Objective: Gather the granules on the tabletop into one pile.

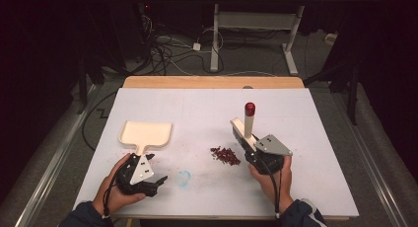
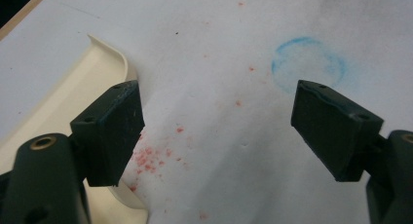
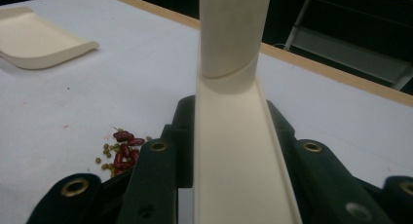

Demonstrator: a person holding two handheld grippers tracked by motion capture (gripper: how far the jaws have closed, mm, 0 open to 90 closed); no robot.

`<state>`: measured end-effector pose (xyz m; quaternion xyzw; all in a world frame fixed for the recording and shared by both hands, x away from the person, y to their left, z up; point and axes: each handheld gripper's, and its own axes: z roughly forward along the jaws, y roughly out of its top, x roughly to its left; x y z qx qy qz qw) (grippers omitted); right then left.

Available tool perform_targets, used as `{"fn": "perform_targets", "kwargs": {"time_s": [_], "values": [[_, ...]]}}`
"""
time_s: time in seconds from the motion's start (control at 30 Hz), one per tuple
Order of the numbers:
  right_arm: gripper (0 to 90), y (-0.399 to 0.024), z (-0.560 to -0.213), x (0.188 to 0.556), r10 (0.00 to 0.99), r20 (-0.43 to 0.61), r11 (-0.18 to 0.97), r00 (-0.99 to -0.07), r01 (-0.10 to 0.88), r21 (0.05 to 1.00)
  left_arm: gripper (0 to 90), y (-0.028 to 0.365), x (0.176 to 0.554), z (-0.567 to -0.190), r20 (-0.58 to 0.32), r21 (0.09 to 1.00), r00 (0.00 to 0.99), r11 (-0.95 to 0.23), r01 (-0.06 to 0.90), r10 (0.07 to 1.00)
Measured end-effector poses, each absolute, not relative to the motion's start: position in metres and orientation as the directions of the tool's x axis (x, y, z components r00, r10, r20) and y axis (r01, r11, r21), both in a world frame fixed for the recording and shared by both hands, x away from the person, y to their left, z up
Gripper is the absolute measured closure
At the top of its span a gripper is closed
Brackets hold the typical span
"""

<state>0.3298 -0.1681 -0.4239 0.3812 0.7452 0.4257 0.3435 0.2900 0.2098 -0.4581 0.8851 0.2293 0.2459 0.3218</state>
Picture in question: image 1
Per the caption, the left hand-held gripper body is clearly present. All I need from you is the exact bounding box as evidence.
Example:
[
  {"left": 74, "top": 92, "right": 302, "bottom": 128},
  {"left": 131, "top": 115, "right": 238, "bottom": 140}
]
[{"left": 114, "top": 154, "right": 160, "bottom": 198}]

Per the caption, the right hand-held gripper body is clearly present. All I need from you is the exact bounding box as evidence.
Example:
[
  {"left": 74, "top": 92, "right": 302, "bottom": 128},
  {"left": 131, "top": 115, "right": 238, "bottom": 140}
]
[{"left": 244, "top": 133, "right": 294, "bottom": 176}]

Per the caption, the cream brush with red-tipped handle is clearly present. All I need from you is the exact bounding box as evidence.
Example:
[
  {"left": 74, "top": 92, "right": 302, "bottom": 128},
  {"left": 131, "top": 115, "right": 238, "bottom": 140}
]
[{"left": 230, "top": 102, "right": 261, "bottom": 153}]

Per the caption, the pile of red beans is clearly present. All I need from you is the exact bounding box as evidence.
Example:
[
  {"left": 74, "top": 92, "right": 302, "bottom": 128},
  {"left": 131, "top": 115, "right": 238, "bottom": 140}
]
[{"left": 210, "top": 146, "right": 242, "bottom": 167}]

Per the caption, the cream plastic dustpan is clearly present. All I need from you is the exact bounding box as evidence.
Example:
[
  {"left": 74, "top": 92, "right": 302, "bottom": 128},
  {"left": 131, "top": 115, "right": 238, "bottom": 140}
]
[{"left": 118, "top": 120, "right": 174, "bottom": 157}]

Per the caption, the person's left hand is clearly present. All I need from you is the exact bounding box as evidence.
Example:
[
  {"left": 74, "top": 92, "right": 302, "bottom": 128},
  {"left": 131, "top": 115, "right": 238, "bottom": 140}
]
[{"left": 92, "top": 153, "right": 147, "bottom": 217}]

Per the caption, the person's right hand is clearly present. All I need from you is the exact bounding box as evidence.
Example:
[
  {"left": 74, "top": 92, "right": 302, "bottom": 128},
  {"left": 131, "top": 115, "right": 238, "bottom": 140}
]
[{"left": 247, "top": 155, "right": 295, "bottom": 215}]

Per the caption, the white table cover board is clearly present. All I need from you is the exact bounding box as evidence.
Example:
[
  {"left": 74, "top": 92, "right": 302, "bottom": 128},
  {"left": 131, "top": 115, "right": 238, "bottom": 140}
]
[{"left": 72, "top": 87, "right": 360, "bottom": 219}]

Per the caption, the wooden table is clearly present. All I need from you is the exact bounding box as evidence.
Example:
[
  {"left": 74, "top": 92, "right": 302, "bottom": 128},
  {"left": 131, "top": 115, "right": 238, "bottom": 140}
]
[{"left": 112, "top": 75, "right": 350, "bottom": 221}]

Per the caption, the black stand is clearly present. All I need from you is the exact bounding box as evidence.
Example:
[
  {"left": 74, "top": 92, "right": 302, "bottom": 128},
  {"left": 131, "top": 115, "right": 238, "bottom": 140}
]
[{"left": 304, "top": 55, "right": 361, "bottom": 126}]

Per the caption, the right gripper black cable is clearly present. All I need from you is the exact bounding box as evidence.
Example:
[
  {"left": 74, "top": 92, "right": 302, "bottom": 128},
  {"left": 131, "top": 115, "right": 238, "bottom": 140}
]
[{"left": 252, "top": 151, "right": 284, "bottom": 220}]

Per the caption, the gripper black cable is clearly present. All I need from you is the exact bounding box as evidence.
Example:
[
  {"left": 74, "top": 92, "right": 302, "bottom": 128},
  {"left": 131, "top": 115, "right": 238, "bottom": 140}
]
[
  {"left": 102, "top": 160, "right": 133, "bottom": 220},
  {"left": 252, "top": 151, "right": 284, "bottom": 220}
]

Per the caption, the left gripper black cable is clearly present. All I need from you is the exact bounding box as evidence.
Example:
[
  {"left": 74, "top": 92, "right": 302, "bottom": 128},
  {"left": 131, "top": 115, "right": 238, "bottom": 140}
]
[{"left": 102, "top": 160, "right": 133, "bottom": 220}]

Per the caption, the white floor cable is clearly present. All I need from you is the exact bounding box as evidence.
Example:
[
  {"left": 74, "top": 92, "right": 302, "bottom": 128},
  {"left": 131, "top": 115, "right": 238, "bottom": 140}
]
[{"left": 171, "top": 60, "right": 278, "bottom": 78}]

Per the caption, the black floor cable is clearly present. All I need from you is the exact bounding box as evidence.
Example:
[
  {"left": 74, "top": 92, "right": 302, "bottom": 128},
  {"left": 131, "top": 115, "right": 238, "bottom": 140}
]
[{"left": 81, "top": 90, "right": 119, "bottom": 152}]

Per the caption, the metal floor rail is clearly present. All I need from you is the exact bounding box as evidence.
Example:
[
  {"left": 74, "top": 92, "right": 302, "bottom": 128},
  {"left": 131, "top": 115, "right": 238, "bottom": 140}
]
[
  {"left": 331, "top": 98, "right": 410, "bottom": 227},
  {"left": 14, "top": 85, "right": 100, "bottom": 227}
]

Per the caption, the tangle of black floor cables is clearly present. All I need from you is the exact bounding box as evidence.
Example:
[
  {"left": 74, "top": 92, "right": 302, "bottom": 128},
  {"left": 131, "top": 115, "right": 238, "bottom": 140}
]
[{"left": 137, "top": 3, "right": 228, "bottom": 77}]

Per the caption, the white metal desk frame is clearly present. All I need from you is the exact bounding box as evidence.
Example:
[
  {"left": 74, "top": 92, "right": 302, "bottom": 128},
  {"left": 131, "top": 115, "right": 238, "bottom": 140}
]
[{"left": 196, "top": 0, "right": 350, "bottom": 77}]

